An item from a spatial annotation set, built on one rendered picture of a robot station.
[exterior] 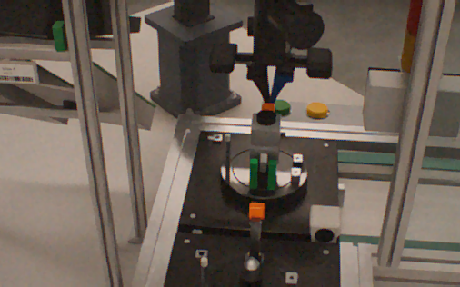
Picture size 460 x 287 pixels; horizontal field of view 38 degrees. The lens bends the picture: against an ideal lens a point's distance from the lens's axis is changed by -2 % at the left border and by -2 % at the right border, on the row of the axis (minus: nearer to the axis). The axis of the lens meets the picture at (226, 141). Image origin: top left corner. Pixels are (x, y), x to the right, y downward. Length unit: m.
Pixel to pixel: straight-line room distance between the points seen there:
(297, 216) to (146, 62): 0.73
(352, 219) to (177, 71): 0.48
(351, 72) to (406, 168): 2.45
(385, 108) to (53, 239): 0.61
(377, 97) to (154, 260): 0.40
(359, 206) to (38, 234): 0.55
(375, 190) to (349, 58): 2.28
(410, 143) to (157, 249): 0.40
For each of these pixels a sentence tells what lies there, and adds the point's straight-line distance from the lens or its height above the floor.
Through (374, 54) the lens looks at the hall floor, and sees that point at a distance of 3.50.
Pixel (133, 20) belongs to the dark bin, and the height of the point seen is 1.22.
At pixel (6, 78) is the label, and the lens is 0.81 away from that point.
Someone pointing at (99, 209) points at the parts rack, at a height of 1.08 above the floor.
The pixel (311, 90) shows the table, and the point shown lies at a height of 0.86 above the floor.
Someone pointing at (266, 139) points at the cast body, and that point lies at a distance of 1.02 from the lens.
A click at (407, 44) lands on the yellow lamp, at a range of 0.82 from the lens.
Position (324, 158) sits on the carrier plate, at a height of 0.97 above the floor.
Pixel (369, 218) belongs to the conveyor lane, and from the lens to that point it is 1.13.
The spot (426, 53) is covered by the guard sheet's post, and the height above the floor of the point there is 1.31.
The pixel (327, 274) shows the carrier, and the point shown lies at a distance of 0.96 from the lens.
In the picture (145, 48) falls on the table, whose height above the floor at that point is 0.86.
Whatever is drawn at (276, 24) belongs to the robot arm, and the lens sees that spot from 0.95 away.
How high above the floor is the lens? 1.67
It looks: 37 degrees down
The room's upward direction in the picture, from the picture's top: straight up
